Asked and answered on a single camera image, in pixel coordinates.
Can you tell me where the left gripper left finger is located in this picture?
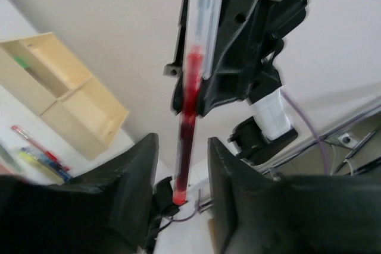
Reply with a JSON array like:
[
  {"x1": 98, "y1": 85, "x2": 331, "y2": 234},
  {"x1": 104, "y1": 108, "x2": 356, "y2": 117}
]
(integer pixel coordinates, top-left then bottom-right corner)
[{"x1": 1, "y1": 133, "x2": 159, "y2": 253}]

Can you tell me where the green highlighter marker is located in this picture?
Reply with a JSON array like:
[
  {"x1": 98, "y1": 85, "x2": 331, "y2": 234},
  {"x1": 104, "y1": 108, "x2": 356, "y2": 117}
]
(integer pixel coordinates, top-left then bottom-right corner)
[{"x1": 14, "y1": 57, "x2": 30, "y2": 70}]

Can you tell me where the beige divided organizer tray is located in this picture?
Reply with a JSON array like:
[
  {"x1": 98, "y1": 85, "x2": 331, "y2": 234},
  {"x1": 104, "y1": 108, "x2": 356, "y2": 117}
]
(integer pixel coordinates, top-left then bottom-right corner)
[{"x1": 1, "y1": 33, "x2": 128, "y2": 160}]

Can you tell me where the dark blue gel pen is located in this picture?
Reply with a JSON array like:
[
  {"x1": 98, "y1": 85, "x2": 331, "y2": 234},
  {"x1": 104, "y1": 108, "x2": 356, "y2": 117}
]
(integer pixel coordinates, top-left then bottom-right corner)
[{"x1": 20, "y1": 147, "x2": 72, "y2": 182}]

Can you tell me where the red clear-cap pen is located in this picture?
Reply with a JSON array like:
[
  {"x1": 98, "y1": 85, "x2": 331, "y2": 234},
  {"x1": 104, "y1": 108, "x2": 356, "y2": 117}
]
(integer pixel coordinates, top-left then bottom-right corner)
[{"x1": 173, "y1": 0, "x2": 222, "y2": 205}]

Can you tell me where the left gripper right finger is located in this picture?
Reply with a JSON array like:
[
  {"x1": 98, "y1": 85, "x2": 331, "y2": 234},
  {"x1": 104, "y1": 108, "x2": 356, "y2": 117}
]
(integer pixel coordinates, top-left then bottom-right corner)
[{"x1": 208, "y1": 137, "x2": 380, "y2": 253}]

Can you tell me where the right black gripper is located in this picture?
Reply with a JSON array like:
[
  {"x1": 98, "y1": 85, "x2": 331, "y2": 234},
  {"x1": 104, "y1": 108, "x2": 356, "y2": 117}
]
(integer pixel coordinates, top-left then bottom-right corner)
[{"x1": 165, "y1": 0, "x2": 307, "y2": 117}]

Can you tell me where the red gel pen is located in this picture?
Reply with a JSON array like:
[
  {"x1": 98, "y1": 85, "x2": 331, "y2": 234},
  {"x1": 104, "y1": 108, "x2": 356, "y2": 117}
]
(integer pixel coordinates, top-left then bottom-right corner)
[{"x1": 11, "y1": 125, "x2": 70, "y2": 171}]

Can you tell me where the yellow clear pen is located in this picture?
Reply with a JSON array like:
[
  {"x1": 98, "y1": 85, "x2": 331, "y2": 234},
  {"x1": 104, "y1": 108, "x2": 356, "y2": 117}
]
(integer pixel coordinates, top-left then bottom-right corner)
[{"x1": 18, "y1": 151, "x2": 64, "y2": 184}]

